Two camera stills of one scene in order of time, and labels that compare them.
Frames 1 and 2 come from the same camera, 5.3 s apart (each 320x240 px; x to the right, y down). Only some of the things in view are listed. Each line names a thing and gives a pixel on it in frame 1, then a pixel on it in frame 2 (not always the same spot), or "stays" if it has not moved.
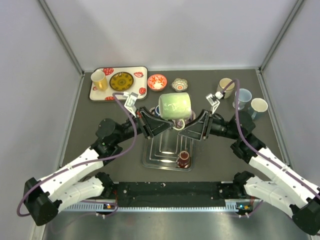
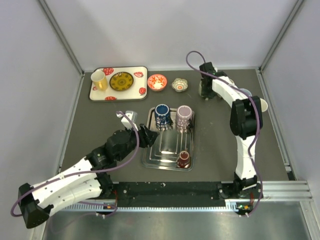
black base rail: [174, 190] stays
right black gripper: [200, 128] to [205, 94]
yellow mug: [98, 78] stays
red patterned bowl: [157, 82] stays
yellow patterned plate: [121, 81] stays
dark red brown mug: [183, 161] stays
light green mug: [175, 106] to [200, 88]
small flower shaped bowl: [179, 84] stays
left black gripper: [157, 125] to [147, 137]
